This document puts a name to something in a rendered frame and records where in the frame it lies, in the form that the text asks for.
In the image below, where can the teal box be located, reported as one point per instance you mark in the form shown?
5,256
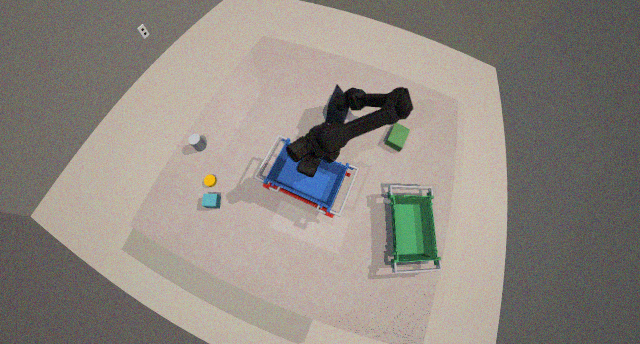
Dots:
211,201

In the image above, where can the green block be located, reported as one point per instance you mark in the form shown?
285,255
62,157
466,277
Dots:
397,137

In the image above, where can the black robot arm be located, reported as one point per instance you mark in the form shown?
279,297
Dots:
395,105

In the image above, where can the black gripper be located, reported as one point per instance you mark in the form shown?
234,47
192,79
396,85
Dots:
308,166

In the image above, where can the yellow round disc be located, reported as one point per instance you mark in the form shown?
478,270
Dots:
210,180

